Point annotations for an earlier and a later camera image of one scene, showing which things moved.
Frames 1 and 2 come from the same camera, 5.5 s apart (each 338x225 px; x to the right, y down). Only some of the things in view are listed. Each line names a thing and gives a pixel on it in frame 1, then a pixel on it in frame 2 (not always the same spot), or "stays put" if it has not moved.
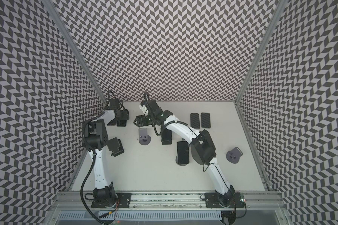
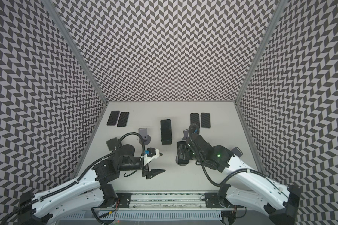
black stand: x=115 y=145 stays put
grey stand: x=233 y=156 stays put
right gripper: x=143 y=119 → x=182 y=152
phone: x=121 y=123 stays put
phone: x=183 y=154 stays put
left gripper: x=126 y=116 → x=150 y=175
